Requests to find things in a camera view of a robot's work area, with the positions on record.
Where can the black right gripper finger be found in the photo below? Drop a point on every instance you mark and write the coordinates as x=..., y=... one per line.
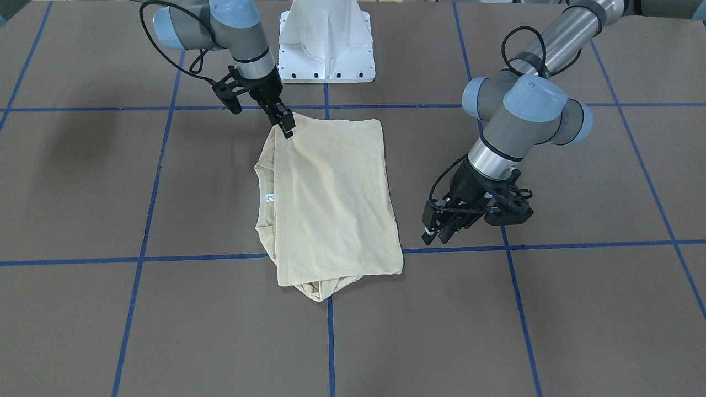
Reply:
x=287, y=130

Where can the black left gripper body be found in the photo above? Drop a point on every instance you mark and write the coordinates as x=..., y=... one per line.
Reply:
x=468, y=188

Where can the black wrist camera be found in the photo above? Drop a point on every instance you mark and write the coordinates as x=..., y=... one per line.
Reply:
x=228, y=89
x=511, y=204

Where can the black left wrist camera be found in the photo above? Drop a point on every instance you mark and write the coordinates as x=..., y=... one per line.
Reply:
x=511, y=204

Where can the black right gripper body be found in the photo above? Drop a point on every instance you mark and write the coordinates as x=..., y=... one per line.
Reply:
x=267, y=91

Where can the beige long-sleeve printed shirt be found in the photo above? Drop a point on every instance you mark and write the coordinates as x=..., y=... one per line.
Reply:
x=325, y=216

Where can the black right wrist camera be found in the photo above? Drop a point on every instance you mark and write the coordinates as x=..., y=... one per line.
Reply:
x=228, y=89

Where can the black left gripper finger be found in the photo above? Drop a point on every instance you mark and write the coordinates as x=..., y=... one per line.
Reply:
x=429, y=235
x=445, y=234

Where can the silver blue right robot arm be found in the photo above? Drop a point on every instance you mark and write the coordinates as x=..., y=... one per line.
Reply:
x=234, y=26

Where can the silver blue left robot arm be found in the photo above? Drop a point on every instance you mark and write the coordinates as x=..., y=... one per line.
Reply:
x=521, y=108

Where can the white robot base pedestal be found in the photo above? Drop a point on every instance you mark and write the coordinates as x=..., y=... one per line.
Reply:
x=325, y=42

